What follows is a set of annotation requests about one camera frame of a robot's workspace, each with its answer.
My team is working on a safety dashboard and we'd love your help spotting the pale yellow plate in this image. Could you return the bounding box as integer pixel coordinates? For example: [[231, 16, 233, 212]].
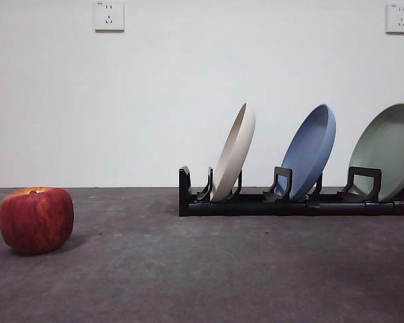
[[209, 102, 257, 203]]

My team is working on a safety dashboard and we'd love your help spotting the red yellow apple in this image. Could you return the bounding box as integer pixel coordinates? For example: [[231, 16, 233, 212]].
[[0, 186, 75, 256]]

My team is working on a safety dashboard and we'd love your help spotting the black plate rack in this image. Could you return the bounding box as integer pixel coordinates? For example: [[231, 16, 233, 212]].
[[178, 165, 404, 217]]

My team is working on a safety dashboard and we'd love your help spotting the blue plate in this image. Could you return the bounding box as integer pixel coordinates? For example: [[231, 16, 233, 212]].
[[275, 103, 337, 202]]

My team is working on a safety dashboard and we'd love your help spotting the green plate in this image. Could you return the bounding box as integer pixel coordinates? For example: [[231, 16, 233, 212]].
[[348, 102, 404, 203]]

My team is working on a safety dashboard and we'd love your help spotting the white wall socket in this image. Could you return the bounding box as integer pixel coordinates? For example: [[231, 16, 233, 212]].
[[385, 3, 404, 34], [94, 1, 126, 34]]

